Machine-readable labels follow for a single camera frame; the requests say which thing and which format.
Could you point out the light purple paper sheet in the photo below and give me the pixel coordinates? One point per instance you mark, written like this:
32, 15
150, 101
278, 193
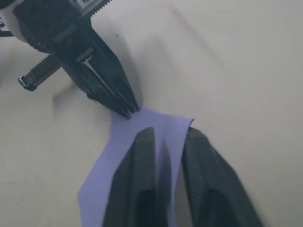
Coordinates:
104, 170

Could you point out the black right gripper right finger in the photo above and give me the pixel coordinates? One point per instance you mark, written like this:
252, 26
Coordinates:
208, 179

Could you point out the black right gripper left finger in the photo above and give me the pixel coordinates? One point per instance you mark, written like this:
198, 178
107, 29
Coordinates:
137, 170

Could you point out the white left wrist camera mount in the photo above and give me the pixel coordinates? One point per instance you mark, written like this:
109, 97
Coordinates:
9, 20

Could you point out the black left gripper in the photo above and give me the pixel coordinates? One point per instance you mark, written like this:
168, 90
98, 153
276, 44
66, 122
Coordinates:
47, 26

